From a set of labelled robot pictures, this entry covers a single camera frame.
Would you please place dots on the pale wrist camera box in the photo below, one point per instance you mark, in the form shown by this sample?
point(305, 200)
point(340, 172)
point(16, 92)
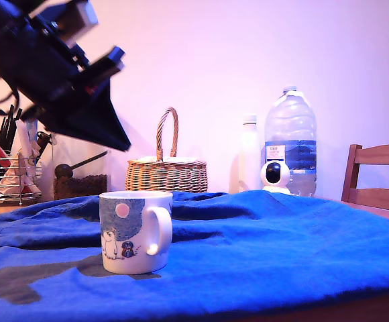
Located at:
point(89, 16)

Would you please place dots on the blue cloth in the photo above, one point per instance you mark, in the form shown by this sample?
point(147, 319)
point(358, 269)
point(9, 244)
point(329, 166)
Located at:
point(248, 241)

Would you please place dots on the small white round camera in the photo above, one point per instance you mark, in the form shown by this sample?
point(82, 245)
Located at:
point(275, 174)

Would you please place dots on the black coffee scoop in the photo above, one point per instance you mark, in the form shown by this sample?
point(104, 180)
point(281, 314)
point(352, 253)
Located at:
point(62, 170)

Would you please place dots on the crumpled white paper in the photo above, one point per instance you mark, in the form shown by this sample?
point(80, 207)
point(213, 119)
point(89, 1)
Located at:
point(11, 181)

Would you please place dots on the dark brown utensil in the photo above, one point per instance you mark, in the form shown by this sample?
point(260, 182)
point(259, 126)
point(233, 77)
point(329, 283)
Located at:
point(43, 141)

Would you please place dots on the white paper packet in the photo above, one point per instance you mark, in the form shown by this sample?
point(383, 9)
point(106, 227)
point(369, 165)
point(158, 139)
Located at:
point(181, 159)
point(153, 159)

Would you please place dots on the large clear water bottle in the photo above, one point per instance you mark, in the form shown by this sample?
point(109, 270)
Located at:
point(289, 120)

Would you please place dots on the blue and white utensil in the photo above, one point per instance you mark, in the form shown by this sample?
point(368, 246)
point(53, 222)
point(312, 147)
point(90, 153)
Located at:
point(31, 126)

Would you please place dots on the white cartoon print mug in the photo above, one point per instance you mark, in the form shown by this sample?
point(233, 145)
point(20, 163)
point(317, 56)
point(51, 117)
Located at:
point(129, 234)

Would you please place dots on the wooden chair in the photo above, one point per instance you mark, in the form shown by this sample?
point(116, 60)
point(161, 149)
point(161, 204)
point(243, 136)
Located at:
point(379, 157)

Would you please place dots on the clear coffee bean container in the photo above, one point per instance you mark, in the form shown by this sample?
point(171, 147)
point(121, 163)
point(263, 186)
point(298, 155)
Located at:
point(80, 188)

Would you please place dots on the white insulated bottle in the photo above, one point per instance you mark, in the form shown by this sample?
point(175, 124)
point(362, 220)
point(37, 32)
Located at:
point(249, 151)

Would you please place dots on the white kitchen utensil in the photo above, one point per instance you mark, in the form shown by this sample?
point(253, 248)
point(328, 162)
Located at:
point(23, 137)

